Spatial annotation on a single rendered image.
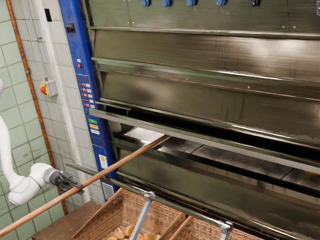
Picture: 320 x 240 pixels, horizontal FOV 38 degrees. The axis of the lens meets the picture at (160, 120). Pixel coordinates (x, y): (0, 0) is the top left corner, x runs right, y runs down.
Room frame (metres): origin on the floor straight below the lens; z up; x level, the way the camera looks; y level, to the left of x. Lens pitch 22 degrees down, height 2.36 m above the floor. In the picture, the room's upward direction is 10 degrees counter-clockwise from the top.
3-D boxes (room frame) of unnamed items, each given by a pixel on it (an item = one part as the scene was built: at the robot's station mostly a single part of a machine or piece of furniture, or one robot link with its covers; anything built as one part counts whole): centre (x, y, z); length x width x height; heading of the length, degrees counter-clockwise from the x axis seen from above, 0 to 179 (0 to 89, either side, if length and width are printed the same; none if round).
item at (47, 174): (2.32, 0.64, 1.20); 0.09 x 0.06 x 0.09; 133
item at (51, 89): (3.20, 0.74, 1.46); 0.10 x 0.07 x 0.10; 42
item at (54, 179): (2.27, 0.59, 1.20); 0.09 x 0.07 x 0.08; 43
